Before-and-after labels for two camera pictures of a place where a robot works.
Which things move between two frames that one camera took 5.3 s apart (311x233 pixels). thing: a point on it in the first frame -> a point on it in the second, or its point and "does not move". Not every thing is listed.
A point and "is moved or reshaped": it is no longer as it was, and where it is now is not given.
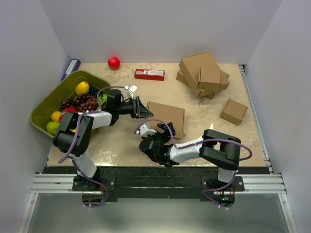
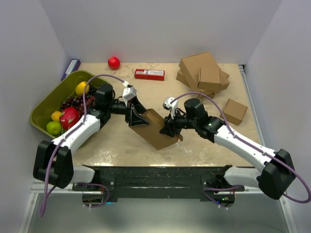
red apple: x=113 y=62 does not move
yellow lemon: x=82 y=88 does not move
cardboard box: x=174 y=116 is moved or reshaped
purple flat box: x=73 y=66 does not move
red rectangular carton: x=150 y=74 does not move
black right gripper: x=164 y=135 -> x=168 y=129
